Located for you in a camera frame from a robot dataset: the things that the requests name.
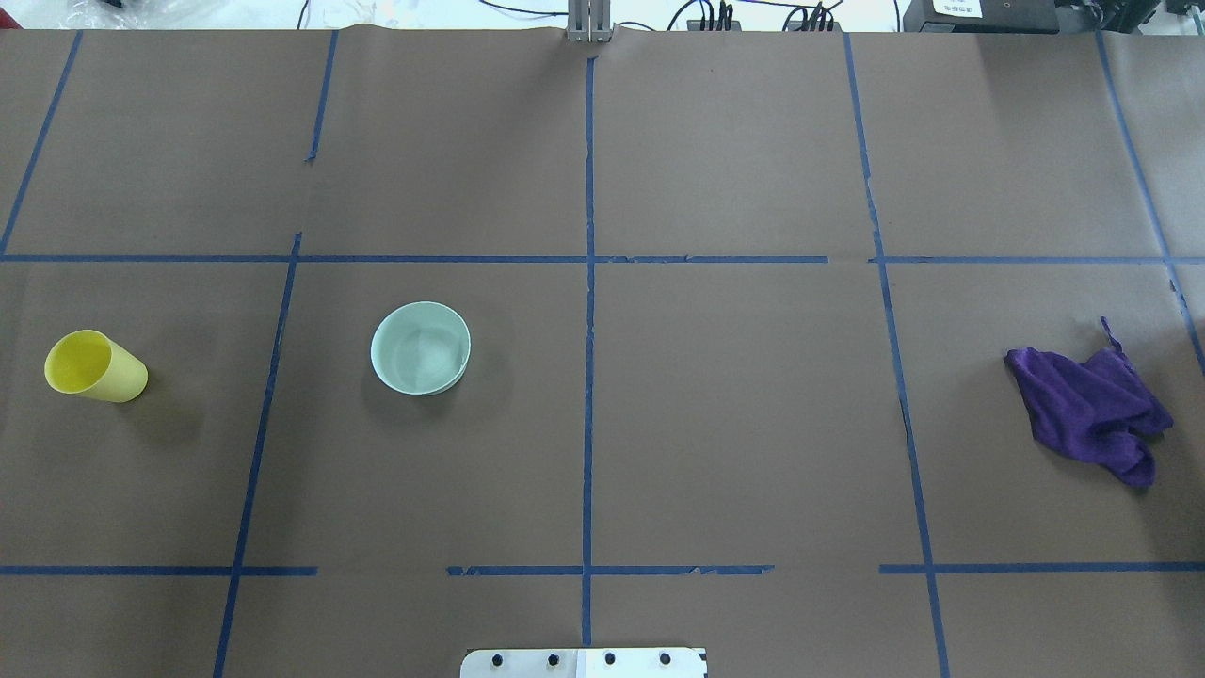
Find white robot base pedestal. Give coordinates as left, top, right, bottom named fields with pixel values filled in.
left=459, top=647, right=709, bottom=677

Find yellow plastic cup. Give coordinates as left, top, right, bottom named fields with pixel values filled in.
left=43, top=330, right=148, bottom=403

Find purple cloth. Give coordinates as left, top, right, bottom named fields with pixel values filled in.
left=1004, top=317, right=1174, bottom=490

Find light green bowl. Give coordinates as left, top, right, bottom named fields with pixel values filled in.
left=369, top=300, right=471, bottom=396

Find aluminium frame post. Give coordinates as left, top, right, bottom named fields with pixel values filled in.
left=568, top=0, right=615, bottom=43

